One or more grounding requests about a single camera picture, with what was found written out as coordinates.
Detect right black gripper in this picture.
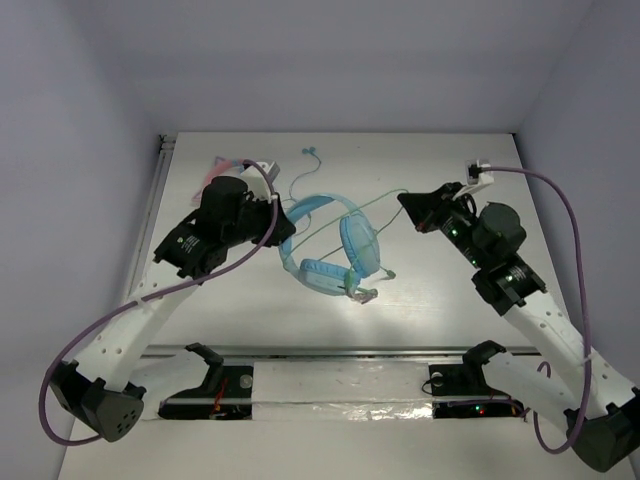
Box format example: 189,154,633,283
401,181,488,270

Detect large light blue headphones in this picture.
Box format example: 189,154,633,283
279,193,383,304

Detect green headphone cable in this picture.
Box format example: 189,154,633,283
284,187,411,304

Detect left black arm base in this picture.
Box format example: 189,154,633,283
159,343,254,421

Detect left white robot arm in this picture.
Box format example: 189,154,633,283
38,167,295,447

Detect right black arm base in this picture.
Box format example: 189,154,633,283
421,340,528,419

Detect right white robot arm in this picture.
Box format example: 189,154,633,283
397,182,639,472

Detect pink blue cat-ear headphones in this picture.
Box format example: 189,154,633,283
191,156,244,207

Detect white foam block with tape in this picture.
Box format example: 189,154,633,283
251,360,433,422

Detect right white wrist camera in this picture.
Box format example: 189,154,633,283
453,159,494,200

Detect blue earbuds with cable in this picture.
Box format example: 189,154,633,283
287,146,323,201

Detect left side aluminium rail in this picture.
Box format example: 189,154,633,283
119,133,177,303

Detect aluminium rail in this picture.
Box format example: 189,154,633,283
119,133,177,303
139,343,544,362

